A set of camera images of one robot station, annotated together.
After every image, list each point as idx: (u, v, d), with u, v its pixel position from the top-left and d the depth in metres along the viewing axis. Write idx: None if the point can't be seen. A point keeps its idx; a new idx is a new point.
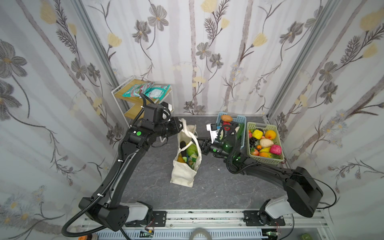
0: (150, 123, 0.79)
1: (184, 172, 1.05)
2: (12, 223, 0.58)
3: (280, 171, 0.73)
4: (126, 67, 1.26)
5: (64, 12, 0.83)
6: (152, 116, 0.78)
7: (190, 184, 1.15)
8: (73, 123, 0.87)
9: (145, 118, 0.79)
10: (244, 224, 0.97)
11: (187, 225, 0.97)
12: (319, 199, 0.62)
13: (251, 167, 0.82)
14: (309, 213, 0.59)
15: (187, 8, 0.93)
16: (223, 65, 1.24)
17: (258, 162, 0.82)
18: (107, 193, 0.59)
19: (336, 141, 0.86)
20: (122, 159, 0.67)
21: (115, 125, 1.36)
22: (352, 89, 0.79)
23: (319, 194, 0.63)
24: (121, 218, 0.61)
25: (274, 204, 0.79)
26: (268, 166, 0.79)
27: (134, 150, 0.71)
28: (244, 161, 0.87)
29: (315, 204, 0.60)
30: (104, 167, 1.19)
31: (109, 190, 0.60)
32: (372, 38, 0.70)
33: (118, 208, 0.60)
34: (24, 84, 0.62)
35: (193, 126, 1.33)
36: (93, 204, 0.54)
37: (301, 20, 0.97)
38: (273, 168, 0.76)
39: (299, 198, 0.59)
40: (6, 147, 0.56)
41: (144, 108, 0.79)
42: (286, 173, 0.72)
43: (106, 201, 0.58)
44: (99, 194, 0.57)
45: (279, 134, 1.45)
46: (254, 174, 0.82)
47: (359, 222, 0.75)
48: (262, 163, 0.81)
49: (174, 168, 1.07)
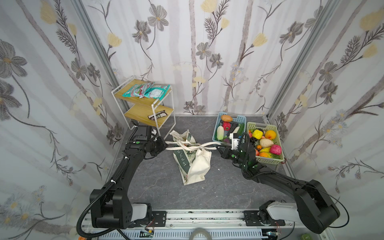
0: (144, 137, 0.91)
1: (204, 164, 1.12)
2: (12, 223, 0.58)
3: (292, 181, 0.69)
4: (126, 68, 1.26)
5: (64, 11, 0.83)
6: (145, 131, 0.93)
7: (203, 178, 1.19)
8: (73, 123, 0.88)
9: (139, 134, 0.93)
10: (244, 224, 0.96)
11: (187, 225, 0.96)
12: (333, 217, 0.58)
13: (264, 175, 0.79)
14: (318, 229, 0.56)
15: (187, 7, 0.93)
16: (223, 65, 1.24)
17: (272, 171, 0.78)
18: (119, 181, 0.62)
19: (336, 141, 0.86)
20: (128, 157, 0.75)
21: (115, 125, 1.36)
22: (352, 89, 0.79)
23: (334, 212, 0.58)
24: (128, 212, 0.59)
25: (282, 208, 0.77)
26: (281, 177, 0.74)
27: (136, 151, 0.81)
28: (260, 169, 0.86)
29: (326, 222, 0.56)
30: (104, 167, 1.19)
31: (120, 179, 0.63)
32: (372, 38, 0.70)
33: (128, 197, 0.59)
34: (23, 84, 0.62)
35: (187, 131, 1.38)
36: (106, 190, 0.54)
37: (302, 20, 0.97)
38: (287, 178, 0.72)
39: (308, 208, 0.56)
40: (6, 147, 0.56)
41: (137, 127, 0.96)
42: (299, 184, 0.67)
43: (119, 186, 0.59)
44: (112, 181, 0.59)
45: (279, 134, 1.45)
46: (267, 183, 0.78)
47: (359, 221, 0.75)
48: (277, 173, 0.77)
49: (192, 164, 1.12)
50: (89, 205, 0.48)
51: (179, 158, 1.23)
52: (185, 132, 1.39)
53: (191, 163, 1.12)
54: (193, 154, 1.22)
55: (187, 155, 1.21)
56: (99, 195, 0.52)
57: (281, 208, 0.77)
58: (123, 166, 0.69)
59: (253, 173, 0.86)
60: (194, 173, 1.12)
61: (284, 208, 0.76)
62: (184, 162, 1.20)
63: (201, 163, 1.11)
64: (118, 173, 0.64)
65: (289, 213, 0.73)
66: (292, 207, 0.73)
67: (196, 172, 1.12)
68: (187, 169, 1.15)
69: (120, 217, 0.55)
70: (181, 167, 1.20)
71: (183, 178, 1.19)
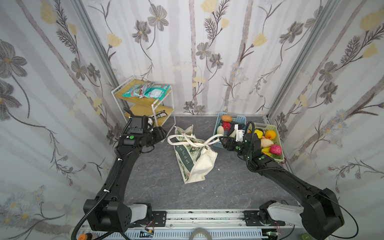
0: (139, 129, 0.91)
1: (208, 163, 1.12)
2: (12, 223, 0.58)
3: (304, 186, 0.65)
4: (126, 68, 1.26)
5: (64, 12, 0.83)
6: (139, 123, 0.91)
7: (203, 178, 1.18)
8: (73, 123, 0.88)
9: (134, 126, 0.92)
10: (244, 224, 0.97)
11: (187, 225, 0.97)
12: (338, 227, 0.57)
13: (273, 172, 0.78)
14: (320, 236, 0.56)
15: (187, 8, 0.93)
16: (223, 65, 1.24)
17: (281, 169, 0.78)
18: (113, 189, 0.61)
19: (336, 141, 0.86)
20: (122, 158, 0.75)
21: (115, 125, 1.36)
22: (352, 89, 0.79)
23: (339, 222, 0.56)
24: (127, 216, 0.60)
25: (282, 209, 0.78)
26: (293, 178, 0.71)
27: (130, 149, 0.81)
28: (266, 163, 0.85)
29: (331, 231, 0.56)
30: (104, 167, 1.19)
31: (114, 186, 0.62)
32: (372, 38, 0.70)
33: (125, 204, 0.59)
34: (23, 84, 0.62)
35: (191, 127, 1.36)
36: (101, 201, 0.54)
37: (301, 20, 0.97)
38: (298, 180, 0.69)
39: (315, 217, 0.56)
40: (6, 147, 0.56)
41: (132, 118, 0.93)
42: (310, 190, 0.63)
43: (113, 195, 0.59)
44: (105, 190, 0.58)
45: (279, 134, 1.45)
46: (274, 180, 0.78)
47: (359, 221, 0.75)
48: (287, 172, 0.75)
49: (197, 162, 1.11)
50: (83, 217, 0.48)
51: (181, 156, 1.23)
52: (188, 127, 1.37)
53: (196, 162, 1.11)
54: (196, 151, 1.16)
55: (190, 153, 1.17)
56: (94, 206, 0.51)
57: (282, 210, 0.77)
58: (116, 171, 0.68)
59: (258, 165, 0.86)
60: (196, 172, 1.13)
61: (285, 210, 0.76)
62: (187, 160, 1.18)
63: (205, 162, 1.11)
64: (111, 181, 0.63)
65: (290, 215, 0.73)
66: (294, 211, 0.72)
67: (198, 170, 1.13)
68: (191, 167, 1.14)
69: (118, 225, 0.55)
70: (184, 165, 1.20)
71: (183, 176, 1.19)
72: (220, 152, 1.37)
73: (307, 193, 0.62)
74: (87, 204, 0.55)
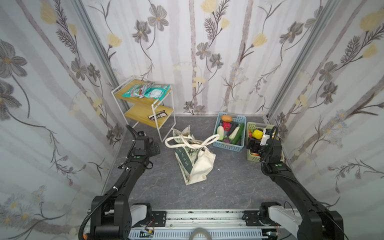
0: (142, 151, 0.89)
1: (207, 164, 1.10)
2: (12, 223, 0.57)
3: (311, 201, 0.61)
4: (126, 68, 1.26)
5: (64, 12, 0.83)
6: (143, 146, 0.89)
7: (205, 178, 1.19)
8: (73, 123, 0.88)
9: (137, 148, 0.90)
10: (244, 224, 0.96)
11: (187, 225, 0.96)
12: None
13: (284, 180, 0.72)
14: None
15: (187, 8, 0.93)
16: (223, 65, 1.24)
17: (294, 179, 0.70)
18: (120, 189, 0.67)
19: (336, 141, 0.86)
20: (130, 168, 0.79)
21: (115, 125, 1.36)
22: (352, 89, 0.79)
23: None
24: (127, 222, 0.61)
25: (282, 214, 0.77)
26: (302, 190, 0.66)
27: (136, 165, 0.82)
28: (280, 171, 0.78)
29: None
30: (104, 167, 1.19)
31: (121, 187, 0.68)
32: (372, 38, 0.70)
33: (129, 206, 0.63)
34: (23, 84, 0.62)
35: (188, 128, 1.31)
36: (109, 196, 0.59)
37: (302, 20, 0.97)
38: (306, 194, 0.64)
39: (312, 232, 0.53)
40: (6, 147, 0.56)
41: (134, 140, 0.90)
42: (317, 207, 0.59)
43: (120, 193, 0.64)
44: (114, 187, 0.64)
45: (279, 134, 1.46)
46: (283, 187, 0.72)
47: (359, 222, 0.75)
48: (299, 184, 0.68)
49: (195, 165, 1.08)
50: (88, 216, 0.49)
51: (181, 158, 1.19)
52: (186, 128, 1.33)
53: (194, 164, 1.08)
54: (194, 153, 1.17)
55: (189, 155, 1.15)
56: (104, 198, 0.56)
57: (282, 214, 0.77)
58: (124, 176, 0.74)
59: (272, 170, 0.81)
60: (196, 173, 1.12)
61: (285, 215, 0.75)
62: (186, 162, 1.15)
63: (204, 163, 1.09)
64: (119, 182, 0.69)
65: (288, 222, 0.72)
66: (293, 219, 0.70)
67: (198, 172, 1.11)
68: (190, 169, 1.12)
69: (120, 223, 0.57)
70: (184, 167, 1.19)
71: (184, 177, 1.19)
72: (220, 152, 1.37)
73: (311, 207, 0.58)
74: (95, 200, 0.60)
